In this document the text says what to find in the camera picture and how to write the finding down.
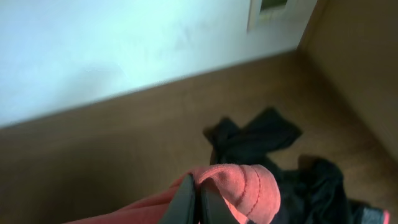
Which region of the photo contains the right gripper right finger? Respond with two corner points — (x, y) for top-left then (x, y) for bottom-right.
(200, 185), (238, 224)

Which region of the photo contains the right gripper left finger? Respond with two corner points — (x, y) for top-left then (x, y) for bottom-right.
(158, 175), (196, 224)

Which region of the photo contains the orange t-shirt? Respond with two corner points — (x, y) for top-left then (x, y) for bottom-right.
(74, 164), (281, 224)

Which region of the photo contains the black garment with grey band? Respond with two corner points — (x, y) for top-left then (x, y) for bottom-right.
(204, 108), (390, 224)

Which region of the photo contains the white wall outlet frame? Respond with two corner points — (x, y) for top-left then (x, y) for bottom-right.
(247, 0), (298, 32)

